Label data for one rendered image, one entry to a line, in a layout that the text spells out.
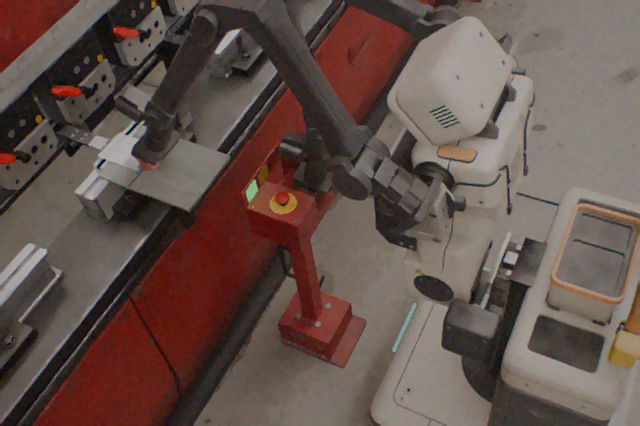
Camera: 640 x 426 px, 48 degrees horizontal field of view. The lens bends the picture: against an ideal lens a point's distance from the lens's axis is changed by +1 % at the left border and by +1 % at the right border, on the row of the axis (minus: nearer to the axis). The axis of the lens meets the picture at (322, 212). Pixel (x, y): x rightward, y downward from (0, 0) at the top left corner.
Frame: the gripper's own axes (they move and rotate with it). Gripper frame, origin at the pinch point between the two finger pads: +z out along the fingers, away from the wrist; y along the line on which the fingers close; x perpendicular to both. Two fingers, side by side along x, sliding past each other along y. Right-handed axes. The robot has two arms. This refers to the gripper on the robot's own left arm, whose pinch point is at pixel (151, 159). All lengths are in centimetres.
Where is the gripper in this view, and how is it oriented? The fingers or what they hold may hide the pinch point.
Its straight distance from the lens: 176.2
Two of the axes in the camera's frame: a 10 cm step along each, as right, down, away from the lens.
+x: 8.3, 5.6, 0.6
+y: -4.6, 7.3, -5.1
